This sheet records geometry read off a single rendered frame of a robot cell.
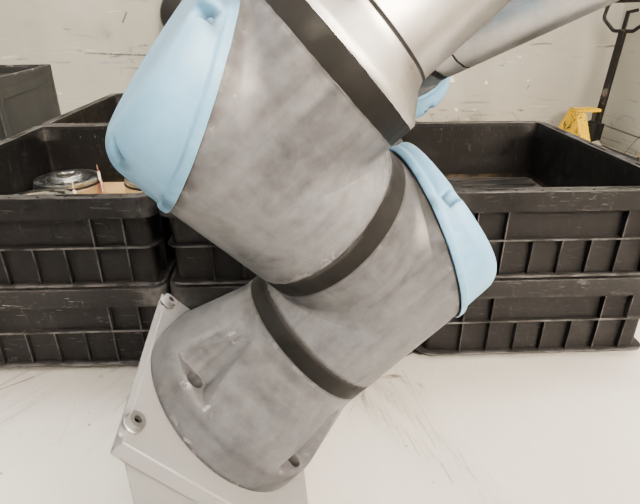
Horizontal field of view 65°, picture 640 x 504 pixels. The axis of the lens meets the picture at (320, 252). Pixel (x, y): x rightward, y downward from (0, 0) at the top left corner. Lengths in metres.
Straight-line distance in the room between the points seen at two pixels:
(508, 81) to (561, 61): 0.46
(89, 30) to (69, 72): 0.34
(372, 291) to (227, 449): 0.14
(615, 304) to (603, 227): 0.11
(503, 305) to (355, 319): 0.37
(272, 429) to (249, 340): 0.06
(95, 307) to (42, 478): 0.18
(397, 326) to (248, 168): 0.14
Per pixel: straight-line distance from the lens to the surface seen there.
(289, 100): 0.24
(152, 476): 0.34
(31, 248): 0.64
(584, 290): 0.68
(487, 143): 0.98
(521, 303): 0.67
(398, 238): 0.29
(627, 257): 0.70
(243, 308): 0.35
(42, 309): 0.68
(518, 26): 0.49
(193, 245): 0.58
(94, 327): 0.67
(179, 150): 0.24
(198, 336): 0.36
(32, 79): 2.55
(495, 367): 0.69
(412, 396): 0.62
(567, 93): 4.88
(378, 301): 0.31
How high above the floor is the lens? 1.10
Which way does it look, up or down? 25 degrees down
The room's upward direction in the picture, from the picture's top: straight up
